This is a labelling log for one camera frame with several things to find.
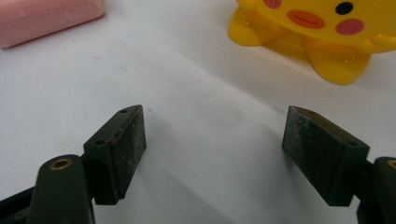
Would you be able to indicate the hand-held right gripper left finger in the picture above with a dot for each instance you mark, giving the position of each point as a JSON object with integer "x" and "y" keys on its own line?
{"x": 115, "y": 158}

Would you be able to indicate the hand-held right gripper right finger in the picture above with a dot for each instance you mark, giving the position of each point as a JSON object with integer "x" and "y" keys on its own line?
{"x": 323, "y": 161}

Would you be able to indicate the yellow cartoon toy figure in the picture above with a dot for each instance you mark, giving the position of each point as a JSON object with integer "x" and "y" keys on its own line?
{"x": 314, "y": 34}

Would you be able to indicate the pink soap bar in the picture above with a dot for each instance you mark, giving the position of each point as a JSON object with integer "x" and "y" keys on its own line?
{"x": 43, "y": 18}

